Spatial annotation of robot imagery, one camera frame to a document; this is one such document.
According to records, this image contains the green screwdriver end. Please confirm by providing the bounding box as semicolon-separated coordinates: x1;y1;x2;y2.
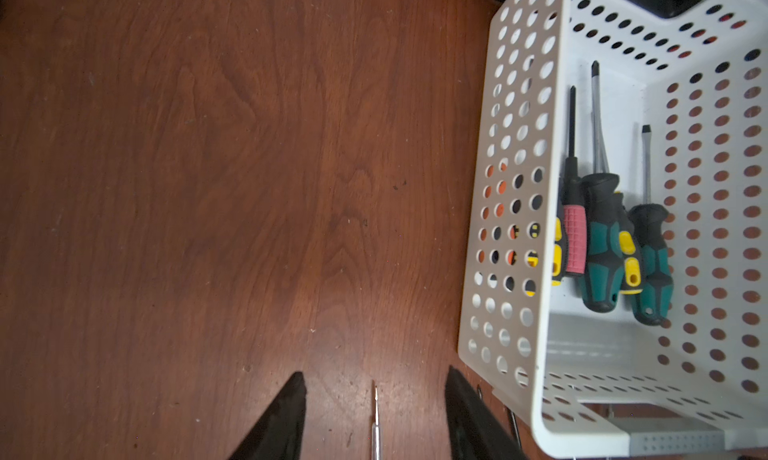
579;62;624;313
629;124;674;326

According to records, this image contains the pink handled screwdriver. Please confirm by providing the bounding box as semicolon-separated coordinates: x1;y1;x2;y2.
562;86;587;277

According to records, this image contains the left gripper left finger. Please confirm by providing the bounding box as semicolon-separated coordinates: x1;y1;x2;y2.
230;371;307;460

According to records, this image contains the white perforated plastic bin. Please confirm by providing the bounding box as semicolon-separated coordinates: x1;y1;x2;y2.
458;0;767;458

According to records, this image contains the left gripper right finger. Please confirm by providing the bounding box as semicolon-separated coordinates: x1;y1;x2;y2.
444;366;526;460

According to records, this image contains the black yellow small screwdriver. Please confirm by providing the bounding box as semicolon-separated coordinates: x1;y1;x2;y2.
552;199;568;286

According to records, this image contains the clear thin tester screwdriver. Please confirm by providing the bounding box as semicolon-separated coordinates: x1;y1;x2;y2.
371;381;382;460

